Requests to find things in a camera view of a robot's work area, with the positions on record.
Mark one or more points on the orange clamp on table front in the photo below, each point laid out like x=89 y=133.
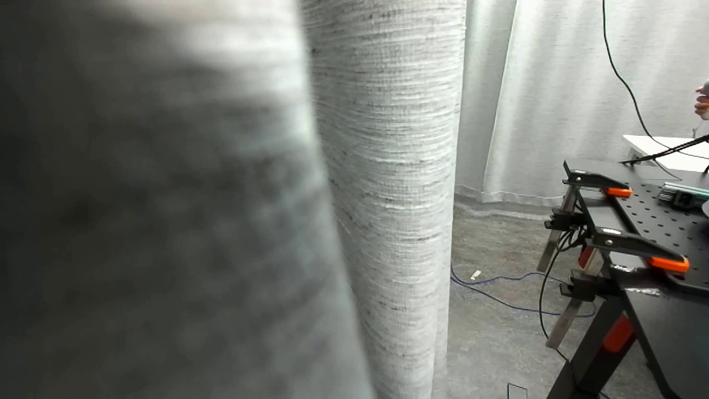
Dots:
x=635 y=245

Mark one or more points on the orange clamp on table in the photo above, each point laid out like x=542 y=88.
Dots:
x=635 y=245
x=595 y=179

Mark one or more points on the white background curtain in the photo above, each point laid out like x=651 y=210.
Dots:
x=548 y=80

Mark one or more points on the orange clamp on table rear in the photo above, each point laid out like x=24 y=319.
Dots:
x=595 y=179

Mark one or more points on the white paper sheet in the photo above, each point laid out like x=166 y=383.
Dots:
x=667 y=150

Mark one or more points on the grey fabric curtain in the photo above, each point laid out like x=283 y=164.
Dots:
x=227 y=197

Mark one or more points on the black boom rod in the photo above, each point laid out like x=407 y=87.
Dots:
x=661 y=150

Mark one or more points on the black perforated work table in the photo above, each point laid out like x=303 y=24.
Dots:
x=643 y=262

